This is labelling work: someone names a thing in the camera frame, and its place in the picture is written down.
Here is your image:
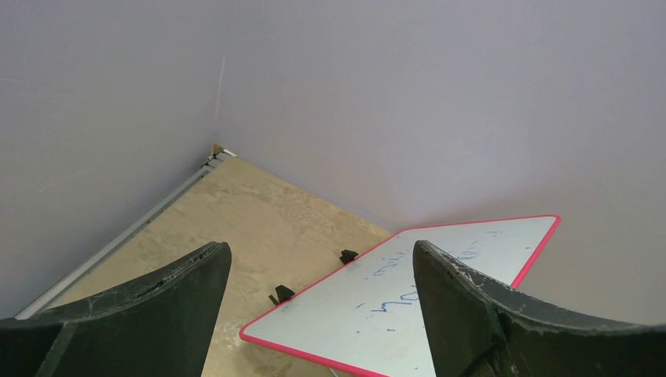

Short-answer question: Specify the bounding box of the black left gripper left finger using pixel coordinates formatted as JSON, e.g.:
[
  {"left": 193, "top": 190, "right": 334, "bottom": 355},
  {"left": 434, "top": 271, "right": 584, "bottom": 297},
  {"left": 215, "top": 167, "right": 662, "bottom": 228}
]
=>
[{"left": 1, "top": 242, "right": 232, "bottom": 376}]

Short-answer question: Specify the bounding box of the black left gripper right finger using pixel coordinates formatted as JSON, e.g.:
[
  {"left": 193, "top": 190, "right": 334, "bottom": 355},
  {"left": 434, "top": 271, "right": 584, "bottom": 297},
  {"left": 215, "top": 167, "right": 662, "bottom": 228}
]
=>
[{"left": 412, "top": 240, "right": 665, "bottom": 376}]

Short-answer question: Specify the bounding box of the pink framed whiteboard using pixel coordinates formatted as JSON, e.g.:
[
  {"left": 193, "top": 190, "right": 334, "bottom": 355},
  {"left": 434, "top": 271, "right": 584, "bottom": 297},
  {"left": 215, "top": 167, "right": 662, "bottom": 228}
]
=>
[{"left": 239, "top": 214, "right": 561, "bottom": 376}]

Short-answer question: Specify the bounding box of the black wire whiteboard stand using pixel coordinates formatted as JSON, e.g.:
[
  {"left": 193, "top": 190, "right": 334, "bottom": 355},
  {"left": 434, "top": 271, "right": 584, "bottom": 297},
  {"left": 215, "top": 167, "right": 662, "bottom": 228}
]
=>
[{"left": 269, "top": 249, "right": 359, "bottom": 306}]

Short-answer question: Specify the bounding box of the aluminium table edge rail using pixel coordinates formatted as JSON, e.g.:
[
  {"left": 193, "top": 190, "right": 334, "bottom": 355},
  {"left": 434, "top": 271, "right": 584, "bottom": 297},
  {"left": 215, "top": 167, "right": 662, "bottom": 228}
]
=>
[{"left": 14, "top": 148, "right": 239, "bottom": 320}]

